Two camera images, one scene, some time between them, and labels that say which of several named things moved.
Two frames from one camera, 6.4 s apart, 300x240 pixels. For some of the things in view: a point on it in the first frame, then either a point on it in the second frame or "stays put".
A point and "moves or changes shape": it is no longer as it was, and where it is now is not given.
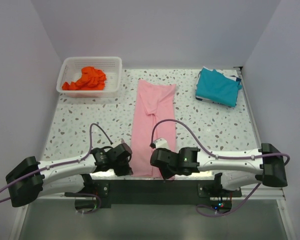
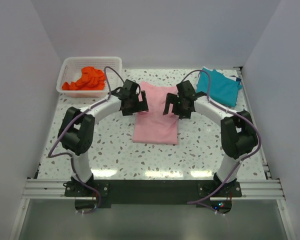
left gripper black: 126,170 to 140,106
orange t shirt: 90,79 stays put
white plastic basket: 71,70 stays put
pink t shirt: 154,101 moves or changes shape
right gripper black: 166,175 to 172,98
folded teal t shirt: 213,86 stays put
